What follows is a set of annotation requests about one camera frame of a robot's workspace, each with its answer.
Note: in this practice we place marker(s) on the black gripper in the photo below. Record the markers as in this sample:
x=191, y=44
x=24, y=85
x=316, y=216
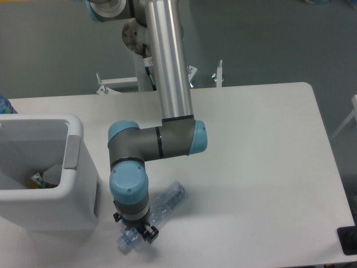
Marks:
x=148, y=232

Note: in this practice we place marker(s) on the clear plastic water bottle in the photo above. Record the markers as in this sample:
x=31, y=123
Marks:
x=161, y=210

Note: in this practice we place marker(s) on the white plastic wrapper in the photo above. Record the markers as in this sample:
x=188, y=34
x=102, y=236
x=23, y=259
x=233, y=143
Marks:
x=53, y=174

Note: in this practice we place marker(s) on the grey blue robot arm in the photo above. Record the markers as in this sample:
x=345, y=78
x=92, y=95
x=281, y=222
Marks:
x=130, y=146

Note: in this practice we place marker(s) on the white plastic trash can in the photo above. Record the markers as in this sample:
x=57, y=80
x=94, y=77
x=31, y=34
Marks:
x=33, y=143

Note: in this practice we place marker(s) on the yellow green snack wrapper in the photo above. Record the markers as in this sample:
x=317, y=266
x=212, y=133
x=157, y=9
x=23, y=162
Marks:
x=37, y=182

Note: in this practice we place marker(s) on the black table clamp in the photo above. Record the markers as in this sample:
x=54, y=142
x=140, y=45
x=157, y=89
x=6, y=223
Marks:
x=347, y=238

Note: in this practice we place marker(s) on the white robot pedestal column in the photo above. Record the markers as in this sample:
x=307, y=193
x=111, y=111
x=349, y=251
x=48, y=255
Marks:
x=144, y=73

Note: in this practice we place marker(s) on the white pedestal base frame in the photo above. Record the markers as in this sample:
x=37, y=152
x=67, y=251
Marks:
x=121, y=85

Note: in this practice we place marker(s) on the white frame at right edge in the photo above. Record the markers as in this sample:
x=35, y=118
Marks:
x=351, y=117

